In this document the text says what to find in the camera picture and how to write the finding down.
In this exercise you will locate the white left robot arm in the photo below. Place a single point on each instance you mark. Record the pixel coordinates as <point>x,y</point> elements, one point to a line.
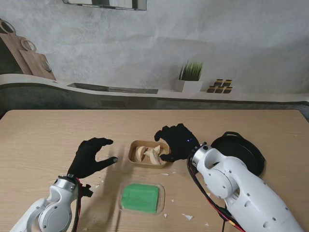
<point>53,210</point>

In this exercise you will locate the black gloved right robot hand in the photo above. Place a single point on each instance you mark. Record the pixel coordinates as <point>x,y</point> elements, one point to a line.
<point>181,142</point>

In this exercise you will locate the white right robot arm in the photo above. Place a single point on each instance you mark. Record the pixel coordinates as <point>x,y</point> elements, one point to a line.
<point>246,193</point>

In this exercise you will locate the black cast iron skillet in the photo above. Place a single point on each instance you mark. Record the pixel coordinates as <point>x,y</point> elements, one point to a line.
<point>241,147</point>

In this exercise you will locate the clear lid with green insert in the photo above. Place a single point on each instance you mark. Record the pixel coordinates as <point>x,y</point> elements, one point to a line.
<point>141,198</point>

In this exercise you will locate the brown paper food container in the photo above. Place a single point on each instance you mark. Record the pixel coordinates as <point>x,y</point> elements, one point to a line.
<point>131,154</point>

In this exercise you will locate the metal wall shelf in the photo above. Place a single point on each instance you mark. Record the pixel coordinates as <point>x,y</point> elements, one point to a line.
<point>103,4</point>

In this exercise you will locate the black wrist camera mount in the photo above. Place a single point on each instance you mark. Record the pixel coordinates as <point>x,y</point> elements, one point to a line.
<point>87,191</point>

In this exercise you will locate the small wooden cutting board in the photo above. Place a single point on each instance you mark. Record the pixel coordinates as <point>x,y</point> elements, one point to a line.
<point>36,65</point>

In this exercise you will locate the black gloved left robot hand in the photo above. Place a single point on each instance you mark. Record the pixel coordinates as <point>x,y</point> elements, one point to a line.
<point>84,159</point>

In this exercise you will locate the dark long knife tray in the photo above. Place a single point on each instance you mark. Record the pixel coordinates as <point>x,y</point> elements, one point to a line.
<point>113,89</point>

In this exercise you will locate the green plant in white pot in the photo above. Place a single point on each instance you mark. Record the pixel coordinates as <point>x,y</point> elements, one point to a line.
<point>189,77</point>

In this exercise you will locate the yellow black spice jar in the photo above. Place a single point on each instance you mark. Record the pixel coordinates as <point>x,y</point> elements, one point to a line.
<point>219,90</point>
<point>227,82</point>
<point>211,89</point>
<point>218,82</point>
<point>228,90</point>

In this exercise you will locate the large wooden cutting board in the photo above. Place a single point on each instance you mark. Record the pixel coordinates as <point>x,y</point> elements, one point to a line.
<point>12,53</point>

